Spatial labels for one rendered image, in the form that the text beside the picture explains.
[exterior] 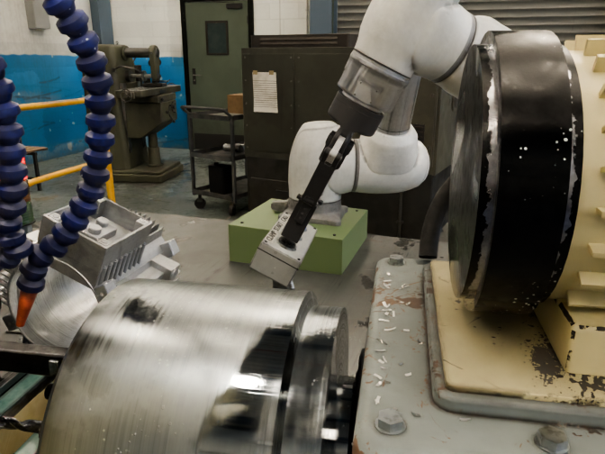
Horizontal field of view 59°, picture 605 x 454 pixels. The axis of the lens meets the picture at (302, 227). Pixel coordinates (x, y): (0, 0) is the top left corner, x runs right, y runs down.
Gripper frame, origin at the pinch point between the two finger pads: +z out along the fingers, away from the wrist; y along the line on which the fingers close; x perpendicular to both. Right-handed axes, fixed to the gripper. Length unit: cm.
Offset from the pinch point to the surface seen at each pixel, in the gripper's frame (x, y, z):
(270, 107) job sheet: -69, -333, 51
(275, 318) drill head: 3.0, 43.5, -7.8
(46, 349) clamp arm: -17.8, 30.6, 17.7
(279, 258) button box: 0.2, 3.5, 6.0
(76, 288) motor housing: -27.6, 4.2, 28.3
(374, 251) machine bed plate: 22, -71, 23
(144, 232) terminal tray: -19.2, 8.6, 10.4
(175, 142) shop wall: -240, -693, 236
